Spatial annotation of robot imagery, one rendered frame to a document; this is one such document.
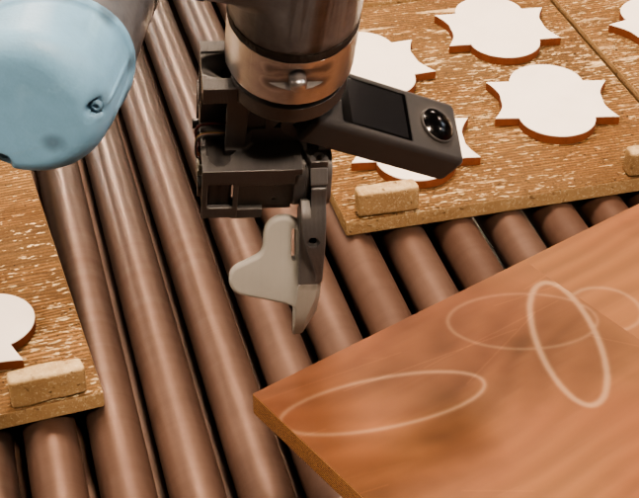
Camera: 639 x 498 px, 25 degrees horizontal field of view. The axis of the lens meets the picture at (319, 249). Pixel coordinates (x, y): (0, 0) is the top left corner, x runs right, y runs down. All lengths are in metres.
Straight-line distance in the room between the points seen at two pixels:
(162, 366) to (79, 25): 0.59
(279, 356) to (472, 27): 0.57
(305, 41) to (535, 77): 0.78
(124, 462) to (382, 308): 0.27
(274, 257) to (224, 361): 0.27
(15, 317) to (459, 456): 0.44
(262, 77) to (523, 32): 0.84
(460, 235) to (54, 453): 0.44
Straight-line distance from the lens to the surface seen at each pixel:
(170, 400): 1.15
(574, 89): 1.51
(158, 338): 1.21
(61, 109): 0.63
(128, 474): 1.09
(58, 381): 1.13
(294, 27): 0.76
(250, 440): 1.11
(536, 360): 1.01
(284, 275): 0.93
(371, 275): 1.27
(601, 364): 1.01
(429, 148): 0.90
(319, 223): 0.89
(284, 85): 0.81
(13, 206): 1.36
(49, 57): 0.62
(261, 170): 0.87
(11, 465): 1.13
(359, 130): 0.87
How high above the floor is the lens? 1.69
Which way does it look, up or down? 36 degrees down
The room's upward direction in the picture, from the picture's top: straight up
